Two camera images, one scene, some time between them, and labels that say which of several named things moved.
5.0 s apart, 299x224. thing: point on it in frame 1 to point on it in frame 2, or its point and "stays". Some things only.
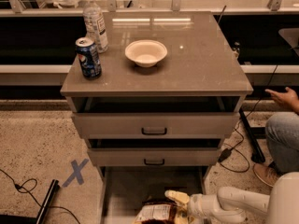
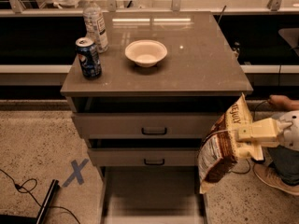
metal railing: [110, 5] stays
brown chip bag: [156, 212] to [219, 148]
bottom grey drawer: [123, 189] stays
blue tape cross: [77, 173] stays
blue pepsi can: [89, 57] stays
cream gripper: [198, 204] to [290, 131]
